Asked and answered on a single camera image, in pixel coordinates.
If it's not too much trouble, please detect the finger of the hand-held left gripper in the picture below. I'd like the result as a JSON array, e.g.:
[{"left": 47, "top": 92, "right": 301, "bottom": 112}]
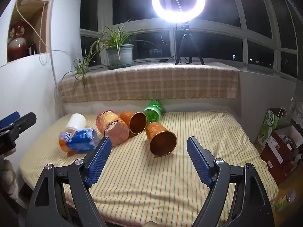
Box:
[
  {"left": 0, "top": 112, "right": 37, "bottom": 156},
  {"left": 0, "top": 112, "right": 20, "bottom": 128}
]

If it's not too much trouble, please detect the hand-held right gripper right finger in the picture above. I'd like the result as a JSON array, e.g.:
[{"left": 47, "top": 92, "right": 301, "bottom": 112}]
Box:
[{"left": 186, "top": 136, "right": 275, "bottom": 227}]

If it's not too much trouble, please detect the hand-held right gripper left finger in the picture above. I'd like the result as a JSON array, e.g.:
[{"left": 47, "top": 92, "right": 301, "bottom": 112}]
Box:
[{"left": 25, "top": 137, "right": 113, "bottom": 227}]

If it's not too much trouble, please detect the orange paper cup front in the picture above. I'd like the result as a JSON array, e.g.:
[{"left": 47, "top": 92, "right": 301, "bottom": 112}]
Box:
[{"left": 145, "top": 122, "right": 178, "bottom": 158}]

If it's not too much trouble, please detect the orange paper cup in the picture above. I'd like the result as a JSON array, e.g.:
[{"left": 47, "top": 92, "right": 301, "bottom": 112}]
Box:
[
  {"left": 119, "top": 111, "right": 148, "bottom": 135},
  {"left": 145, "top": 122, "right": 178, "bottom": 158}
]

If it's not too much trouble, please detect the white cup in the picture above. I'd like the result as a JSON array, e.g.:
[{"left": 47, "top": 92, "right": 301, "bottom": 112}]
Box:
[{"left": 65, "top": 113, "right": 87, "bottom": 132}]

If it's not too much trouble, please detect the orange paper cup rear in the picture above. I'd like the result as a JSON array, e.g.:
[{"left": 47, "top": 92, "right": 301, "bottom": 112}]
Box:
[{"left": 119, "top": 111, "right": 148, "bottom": 135}]

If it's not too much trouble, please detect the blue label drink bottle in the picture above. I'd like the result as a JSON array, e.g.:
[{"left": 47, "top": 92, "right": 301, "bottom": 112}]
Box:
[{"left": 58, "top": 128, "right": 101, "bottom": 152}]

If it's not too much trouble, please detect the striped bed sheet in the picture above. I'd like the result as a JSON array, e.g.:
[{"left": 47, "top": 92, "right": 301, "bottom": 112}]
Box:
[{"left": 18, "top": 110, "right": 280, "bottom": 224}]

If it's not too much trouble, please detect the beige fabric bundle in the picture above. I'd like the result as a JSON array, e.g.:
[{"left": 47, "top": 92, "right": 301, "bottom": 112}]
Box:
[{"left": 0, "top": 159, "right": 20, "bottom": 202}]

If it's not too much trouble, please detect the green plastic bottle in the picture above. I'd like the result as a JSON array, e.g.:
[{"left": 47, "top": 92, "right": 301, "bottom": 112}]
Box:
[{"left": 142, "top": 100, "right": 164, "bottom": 125}]

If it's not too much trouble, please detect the red ceramic vase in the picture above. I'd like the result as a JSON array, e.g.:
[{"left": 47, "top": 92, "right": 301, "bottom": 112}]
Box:
[{"left": 7, "top": 20, "right": 27, "bottom": 60}]

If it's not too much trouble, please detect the red cardboard box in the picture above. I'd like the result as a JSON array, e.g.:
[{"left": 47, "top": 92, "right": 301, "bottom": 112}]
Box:
[{"left": 260, "top": 126, "right": 303, "bottom": 185}]

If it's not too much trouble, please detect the green carton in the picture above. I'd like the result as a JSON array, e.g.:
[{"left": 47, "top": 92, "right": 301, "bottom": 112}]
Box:
[{"left": 257, "top": 108, "right": 282, "bottom": 150}]

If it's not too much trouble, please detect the plaid cloth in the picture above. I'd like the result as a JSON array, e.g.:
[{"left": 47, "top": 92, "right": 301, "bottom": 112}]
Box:
[{"left": 57, "top": 64, "right": 239, "bottom": 104}]

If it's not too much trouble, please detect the green packet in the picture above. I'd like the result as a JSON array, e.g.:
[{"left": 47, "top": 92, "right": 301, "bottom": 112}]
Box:
[{"left": 274, "top": 190, "right": 297, "bottom": 213}]

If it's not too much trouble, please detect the wooden shelf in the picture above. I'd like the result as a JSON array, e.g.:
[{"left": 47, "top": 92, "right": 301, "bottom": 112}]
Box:
[{"left": 6, "top": 0, "right": 52, "bottom": 63}]

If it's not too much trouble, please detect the potted spider plant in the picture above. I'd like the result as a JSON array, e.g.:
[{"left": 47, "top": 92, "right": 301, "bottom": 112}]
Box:
[{"left": 63, "top": 19, "right": 148, "bottom": 88}]

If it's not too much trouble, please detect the black tripod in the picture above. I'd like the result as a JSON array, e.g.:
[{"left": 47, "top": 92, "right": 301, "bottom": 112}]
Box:
[{"left": 175, "top": 21, "right": 205, "bottom": 66}]

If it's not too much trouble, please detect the white cable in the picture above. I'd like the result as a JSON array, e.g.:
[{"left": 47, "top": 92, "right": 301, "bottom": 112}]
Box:
[{"left": 15, "top": 0, "right": 58, "bottom": 86}]

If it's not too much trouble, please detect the black cable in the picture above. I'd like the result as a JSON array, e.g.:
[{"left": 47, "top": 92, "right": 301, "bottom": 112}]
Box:
[{"left": 132, "top": 55, "right": 177, "bottom": 64}]

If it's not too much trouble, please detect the ring light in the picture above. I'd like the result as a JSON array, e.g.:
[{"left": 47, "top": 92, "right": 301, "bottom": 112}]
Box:
[{"left": 151, "top": 0, "right": 212, "bottom": 21}]

